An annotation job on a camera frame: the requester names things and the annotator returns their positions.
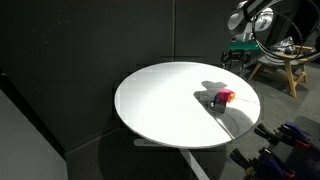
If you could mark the black gripper body green mount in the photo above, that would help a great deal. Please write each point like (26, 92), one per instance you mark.
(238, 51)

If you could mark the orange block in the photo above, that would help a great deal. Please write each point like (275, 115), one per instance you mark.
(231, 97)

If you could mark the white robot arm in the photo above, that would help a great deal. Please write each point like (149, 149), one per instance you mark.
(249, 17)

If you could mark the pink block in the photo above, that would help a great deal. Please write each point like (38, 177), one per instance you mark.
(223, 94)

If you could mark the grey block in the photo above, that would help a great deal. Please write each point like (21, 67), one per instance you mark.
(220, 107)

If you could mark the clear plastic bag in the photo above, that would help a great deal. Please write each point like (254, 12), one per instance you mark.
(286, 46)

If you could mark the wooden chair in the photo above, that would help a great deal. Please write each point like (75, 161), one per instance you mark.
(289, 67)

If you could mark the white round table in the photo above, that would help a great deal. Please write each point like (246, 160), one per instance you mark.
(171, 105)

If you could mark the blue orange spring clamp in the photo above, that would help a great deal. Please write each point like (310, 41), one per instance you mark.
(288, 133)

